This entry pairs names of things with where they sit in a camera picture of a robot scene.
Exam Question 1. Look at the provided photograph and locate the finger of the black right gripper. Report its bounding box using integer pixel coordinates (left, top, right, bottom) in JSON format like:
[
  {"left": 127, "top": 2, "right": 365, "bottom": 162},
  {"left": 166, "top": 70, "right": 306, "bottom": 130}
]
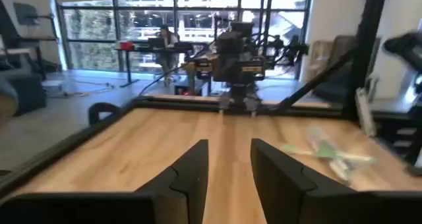
[
  {"left": 218, "top": 97, "right": 231, "bottom": 115},
  {"left": 246, "top": 97, "right": 261, "bottom": 119}
]

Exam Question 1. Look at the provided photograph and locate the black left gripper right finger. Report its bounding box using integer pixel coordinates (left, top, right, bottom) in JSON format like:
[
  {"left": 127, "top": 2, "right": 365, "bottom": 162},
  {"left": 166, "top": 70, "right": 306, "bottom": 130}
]
[{"left": 250, "top": 138, "right": 359, "bottom": 224}]

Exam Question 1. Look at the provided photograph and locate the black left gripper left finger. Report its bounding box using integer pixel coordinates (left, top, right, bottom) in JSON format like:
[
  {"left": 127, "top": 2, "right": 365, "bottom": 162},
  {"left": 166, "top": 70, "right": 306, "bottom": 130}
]
[{"left": 135, "top": 139, "right": 210, "bottom": 224}]

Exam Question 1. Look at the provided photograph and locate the green toothbrush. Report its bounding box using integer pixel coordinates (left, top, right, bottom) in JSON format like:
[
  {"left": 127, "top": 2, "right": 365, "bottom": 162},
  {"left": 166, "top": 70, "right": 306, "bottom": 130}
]
[{"left": 280, "top": 141, "right": 378, "bottom": 165}]

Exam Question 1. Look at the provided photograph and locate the black background equipment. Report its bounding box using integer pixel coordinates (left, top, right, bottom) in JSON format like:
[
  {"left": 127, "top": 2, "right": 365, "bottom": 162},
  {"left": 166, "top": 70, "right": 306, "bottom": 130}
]
[{"left": 265, "top": 34, "right": 310, "bottom": 70}]

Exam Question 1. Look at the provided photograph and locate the tan cardboard box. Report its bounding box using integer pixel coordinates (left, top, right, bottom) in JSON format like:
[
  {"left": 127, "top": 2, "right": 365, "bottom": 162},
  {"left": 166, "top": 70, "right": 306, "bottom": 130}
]
[{"left": 308, "top": 39, "right": 334, "bottom": 84}]

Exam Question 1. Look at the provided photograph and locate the person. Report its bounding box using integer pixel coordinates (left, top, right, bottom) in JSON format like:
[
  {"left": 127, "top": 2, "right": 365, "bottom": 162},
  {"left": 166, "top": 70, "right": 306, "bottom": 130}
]
[{"left": 154, "top": 24, "right": 181, "bottom": 86}]

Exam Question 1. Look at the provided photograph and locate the black laptop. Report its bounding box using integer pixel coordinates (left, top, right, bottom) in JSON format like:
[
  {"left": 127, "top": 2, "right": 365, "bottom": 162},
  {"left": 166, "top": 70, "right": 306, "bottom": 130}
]
[{"left": 147, "top": 37, "right": 166, "bottom": 49}]

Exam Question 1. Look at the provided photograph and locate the dark grey chair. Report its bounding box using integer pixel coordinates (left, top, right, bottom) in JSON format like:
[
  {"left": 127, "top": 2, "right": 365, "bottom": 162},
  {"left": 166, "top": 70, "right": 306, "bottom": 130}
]
[{"left": 312, "top": 35, "right": 380, "bottom": 103}]

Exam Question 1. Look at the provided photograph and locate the black standing desk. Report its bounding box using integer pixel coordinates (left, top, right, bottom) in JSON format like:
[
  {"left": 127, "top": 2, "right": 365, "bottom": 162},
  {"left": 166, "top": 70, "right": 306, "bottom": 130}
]
[{"left": 113, "top": 41, "right": 212, "bottom": 88}]

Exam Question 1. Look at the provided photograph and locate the black table clamp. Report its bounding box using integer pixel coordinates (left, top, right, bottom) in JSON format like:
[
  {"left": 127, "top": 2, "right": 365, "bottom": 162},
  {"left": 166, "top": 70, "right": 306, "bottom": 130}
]
[{"left": 88, "top": 101, "right": 121, "bottom": 126}]

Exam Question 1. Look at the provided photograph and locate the large glass window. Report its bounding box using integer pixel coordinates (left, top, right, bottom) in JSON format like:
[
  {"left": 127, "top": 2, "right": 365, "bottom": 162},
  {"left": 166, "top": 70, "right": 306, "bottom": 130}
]
[{"left": 52, "top": 0, "right": 313, "bottom": 74}]

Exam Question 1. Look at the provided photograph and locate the dark storage box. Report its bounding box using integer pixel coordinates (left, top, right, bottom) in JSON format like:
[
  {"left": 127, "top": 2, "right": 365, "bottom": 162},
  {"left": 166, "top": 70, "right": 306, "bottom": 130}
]
[{"left": 9, "top": 73, "right": 47, "bottom": 117}]

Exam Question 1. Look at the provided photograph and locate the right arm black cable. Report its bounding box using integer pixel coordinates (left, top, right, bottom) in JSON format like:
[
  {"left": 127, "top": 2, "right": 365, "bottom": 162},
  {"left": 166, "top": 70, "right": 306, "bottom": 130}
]
[{"left": 138, "top": 52, "right": 212, "bottom": 96}]

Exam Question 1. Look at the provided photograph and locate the white plastic bracket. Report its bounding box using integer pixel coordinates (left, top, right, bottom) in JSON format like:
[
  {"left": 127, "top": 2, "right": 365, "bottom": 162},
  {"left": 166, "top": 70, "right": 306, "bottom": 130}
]
[{"left": 355, "top": 77, "right": 377, "bottom": 138}]

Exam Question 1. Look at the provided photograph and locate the black aluminium rig frame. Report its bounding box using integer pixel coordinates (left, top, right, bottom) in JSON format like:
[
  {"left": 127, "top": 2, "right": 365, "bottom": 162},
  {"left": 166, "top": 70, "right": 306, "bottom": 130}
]
[{"left": 0, "top": 0, "right": 390, "bottom": 198}]

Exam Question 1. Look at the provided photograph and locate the white floor cable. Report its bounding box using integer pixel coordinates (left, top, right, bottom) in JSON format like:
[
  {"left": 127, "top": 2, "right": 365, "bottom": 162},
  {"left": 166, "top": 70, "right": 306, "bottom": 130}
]
[{"left": 42, "top": 78, "right": 116, "bottom": 99}]

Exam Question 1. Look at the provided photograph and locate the black camera stand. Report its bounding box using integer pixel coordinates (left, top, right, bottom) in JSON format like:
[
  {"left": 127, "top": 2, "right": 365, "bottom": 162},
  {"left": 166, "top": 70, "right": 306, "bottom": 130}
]
[{"left": 382, "top": 31, "right": 422, "bottom": 177}]

